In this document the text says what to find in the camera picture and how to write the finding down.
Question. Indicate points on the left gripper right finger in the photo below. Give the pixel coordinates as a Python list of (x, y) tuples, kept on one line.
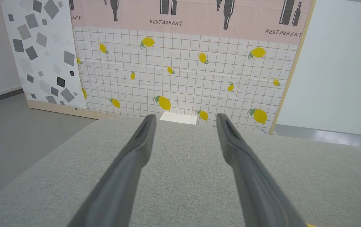
[(259, 195)]

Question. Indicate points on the yellow shirt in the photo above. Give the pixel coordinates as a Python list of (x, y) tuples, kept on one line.
[(310, 225)]

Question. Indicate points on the lemon print partition panel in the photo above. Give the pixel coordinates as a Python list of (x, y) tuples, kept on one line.
[(183, 63)]

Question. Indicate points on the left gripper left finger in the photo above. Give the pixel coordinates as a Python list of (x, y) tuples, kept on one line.
[(114, 195)]

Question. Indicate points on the white box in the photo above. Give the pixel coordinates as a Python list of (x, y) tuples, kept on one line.
[(177, 118)]

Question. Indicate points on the grey diamond print partition panel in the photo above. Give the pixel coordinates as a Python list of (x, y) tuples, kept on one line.
[(42, 47)]

